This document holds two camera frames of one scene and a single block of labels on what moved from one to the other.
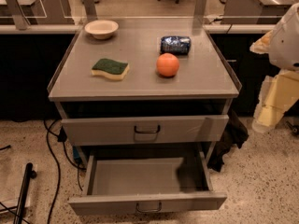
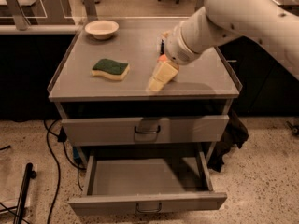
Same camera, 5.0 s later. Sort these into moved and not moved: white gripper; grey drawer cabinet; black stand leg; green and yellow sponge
Moved: white gripper
Not moved: black stand leg; grey drawer cabinet; green and yellow sponge
